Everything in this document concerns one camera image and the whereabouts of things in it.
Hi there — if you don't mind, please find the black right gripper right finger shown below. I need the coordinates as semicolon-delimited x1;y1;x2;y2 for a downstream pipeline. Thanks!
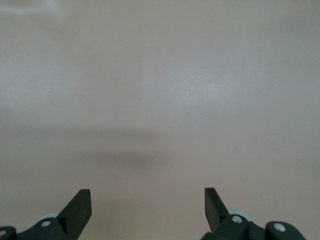
201;187;270;240

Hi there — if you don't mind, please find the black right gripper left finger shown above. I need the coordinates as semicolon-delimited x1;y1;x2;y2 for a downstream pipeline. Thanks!
14;189;93;240

